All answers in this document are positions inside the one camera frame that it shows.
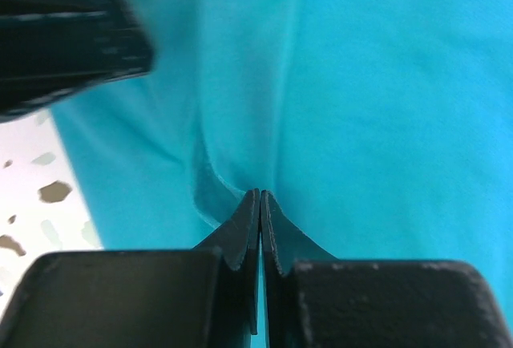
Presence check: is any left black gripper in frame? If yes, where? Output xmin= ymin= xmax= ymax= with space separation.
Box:
xmin=1 ymin=0 xmax=154 ymax=122

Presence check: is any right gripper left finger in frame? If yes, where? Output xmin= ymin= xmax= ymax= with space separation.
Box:
xmin=1 ymin=190 xmax=260 ymax=348

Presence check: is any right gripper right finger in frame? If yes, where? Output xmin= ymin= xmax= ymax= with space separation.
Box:
xmin=260 ymin=191 xmax=512 ymax=347

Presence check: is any teal t-shirt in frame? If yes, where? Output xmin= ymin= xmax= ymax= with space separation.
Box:
xmin=51 ymin=0 xmax=513 ymax=273

